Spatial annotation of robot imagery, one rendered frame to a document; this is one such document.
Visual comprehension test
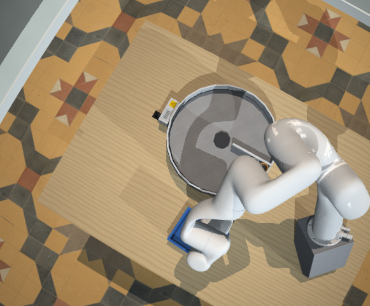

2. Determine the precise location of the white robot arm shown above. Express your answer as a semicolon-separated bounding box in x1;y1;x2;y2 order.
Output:
180;118;370;272

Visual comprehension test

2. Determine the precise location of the blue crate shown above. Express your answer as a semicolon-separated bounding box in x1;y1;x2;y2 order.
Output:
167;207;191;253

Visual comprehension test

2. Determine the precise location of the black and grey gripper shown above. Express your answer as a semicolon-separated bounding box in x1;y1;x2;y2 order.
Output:
200;219;234;234

